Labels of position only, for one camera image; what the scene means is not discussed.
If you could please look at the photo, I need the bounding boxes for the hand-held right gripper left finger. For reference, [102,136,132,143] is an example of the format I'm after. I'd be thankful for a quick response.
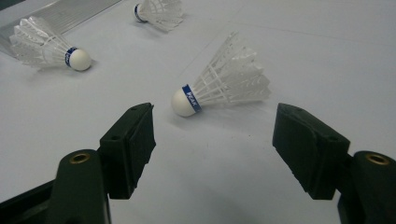
[98,102,157,200]

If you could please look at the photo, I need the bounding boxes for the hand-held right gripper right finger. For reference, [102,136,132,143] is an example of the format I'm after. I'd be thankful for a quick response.
[272,102,352,201]

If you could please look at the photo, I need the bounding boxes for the white feather shuttlecock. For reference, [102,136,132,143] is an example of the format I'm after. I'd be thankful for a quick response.
[171,31,272,119]
[8,16,92,72]
[134,0,185,33]

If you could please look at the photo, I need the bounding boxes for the white table cover sheet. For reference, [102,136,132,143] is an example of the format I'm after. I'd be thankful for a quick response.
[0,0,396,224]

